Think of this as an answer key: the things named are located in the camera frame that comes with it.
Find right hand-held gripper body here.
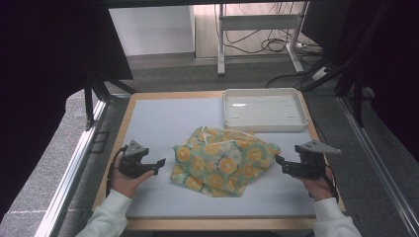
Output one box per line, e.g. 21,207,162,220
289,139,343,181

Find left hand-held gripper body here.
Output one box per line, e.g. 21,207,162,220
118,139,156,180

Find green cloth with yellow flowers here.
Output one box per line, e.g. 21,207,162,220
170,125,282,198

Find person's left hand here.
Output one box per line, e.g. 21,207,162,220
110,154,156,199

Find person's right hand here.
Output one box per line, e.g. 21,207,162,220
293,165,336,202

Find pale blue-grey table mat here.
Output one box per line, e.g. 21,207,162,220
126,97,320,220

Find white plastic tray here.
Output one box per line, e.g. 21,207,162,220
221,87,310,134

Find black tripod stand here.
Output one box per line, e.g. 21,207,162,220
301,57,368,128
82,76,138,131

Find wooden table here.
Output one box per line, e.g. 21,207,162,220
91,90,348,231

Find white power strip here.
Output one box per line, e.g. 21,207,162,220
310,66,331,82

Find black curtain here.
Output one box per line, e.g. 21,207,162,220
300,0,419,163
0,0,134,222

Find left hand-held gripper black cable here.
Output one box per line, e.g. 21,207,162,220
105,146,128,198

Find hand-held gripper black cable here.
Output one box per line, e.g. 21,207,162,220
105,146,128,198
319,163,341,202

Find right hand-held gripper black cable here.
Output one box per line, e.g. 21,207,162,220
319,163,341,202

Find aluminium rail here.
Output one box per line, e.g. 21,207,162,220
337,95,419,237
34,98,111,237

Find tangle of black cables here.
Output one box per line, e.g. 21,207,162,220
223,2,326,56

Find white wall panel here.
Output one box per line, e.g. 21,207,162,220
108,4,196,57

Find white metal desk frame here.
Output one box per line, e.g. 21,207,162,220
215,1,309,77

